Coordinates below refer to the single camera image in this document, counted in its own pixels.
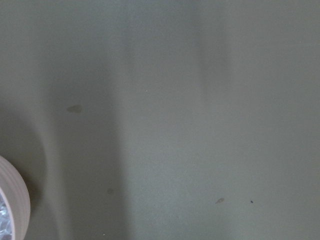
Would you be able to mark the pink bowl of ice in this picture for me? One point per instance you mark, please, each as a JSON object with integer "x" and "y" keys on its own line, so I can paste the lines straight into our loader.
{"x": 15, "y": 206}

